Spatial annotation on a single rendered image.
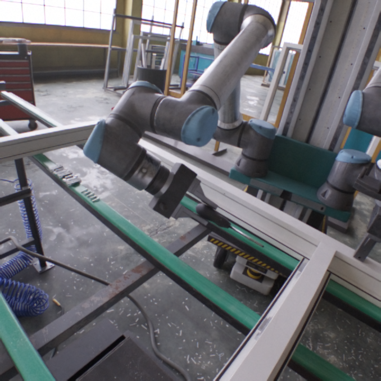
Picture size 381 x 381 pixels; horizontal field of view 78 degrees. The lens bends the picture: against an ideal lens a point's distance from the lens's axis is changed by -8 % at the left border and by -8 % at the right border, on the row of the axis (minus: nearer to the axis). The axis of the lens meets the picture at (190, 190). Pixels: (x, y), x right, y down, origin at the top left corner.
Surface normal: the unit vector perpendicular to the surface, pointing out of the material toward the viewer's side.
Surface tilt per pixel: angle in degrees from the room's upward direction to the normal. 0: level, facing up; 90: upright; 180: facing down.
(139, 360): 0
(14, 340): 0
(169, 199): 67
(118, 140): 57
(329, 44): 90
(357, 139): 90
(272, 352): 0
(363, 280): 90
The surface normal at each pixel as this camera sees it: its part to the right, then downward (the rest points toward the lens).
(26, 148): 0.75, 0.44
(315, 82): -0.48, 0.40
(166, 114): -0.36, 0.04
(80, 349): 0.15, -0.84
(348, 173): -0.67, 0.29
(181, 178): 0.36, 0.15
